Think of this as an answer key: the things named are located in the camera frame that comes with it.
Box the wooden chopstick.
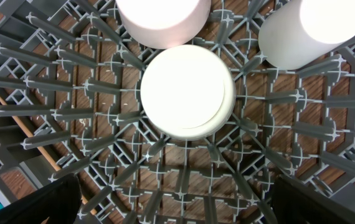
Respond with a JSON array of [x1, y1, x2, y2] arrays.
[[0, 94, 99, 216]]

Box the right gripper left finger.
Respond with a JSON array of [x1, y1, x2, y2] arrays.
[[0, 174, 82, 224]]

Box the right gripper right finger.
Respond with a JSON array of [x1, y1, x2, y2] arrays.
[[272, 175, 355, 224]]

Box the grey dishwasher rack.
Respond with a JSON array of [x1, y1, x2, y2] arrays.
[[0, 0, 355, 223]]

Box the pale green bowl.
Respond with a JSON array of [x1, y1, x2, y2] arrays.
[[140, 45, 236, 140]]

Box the pink plastic bowl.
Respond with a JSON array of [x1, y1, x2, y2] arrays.
[[116, 0, 211, 49]]

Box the white plastic cup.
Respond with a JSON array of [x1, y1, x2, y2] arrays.
[[258, 0, 355, 70]]

